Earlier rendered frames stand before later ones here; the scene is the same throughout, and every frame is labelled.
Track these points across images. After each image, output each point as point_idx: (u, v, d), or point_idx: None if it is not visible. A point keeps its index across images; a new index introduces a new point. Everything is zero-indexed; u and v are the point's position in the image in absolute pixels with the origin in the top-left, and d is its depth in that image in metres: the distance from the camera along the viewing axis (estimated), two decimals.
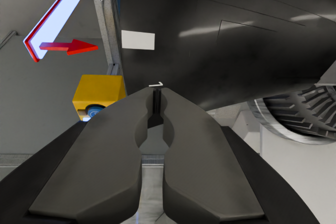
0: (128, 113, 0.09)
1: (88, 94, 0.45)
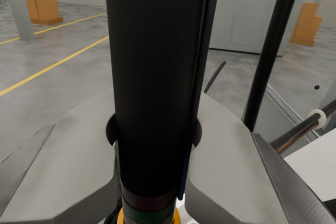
0: (97, 112, 0.09)
1: None
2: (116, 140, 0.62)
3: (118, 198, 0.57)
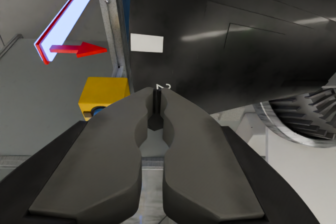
0: (128, 113, 0.09)
1: (94, 96, 0.46)
2: None
3: None
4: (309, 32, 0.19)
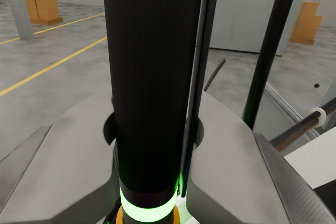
0: (95, 113, 0.09)
1: None
2: (216, 70, 0.41)
3: None
4: None
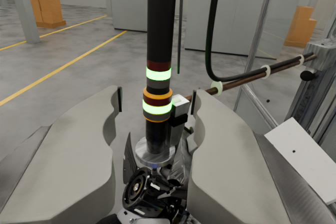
0: (94, 113, 0.09)
1: None
2: None
3: None
4: None
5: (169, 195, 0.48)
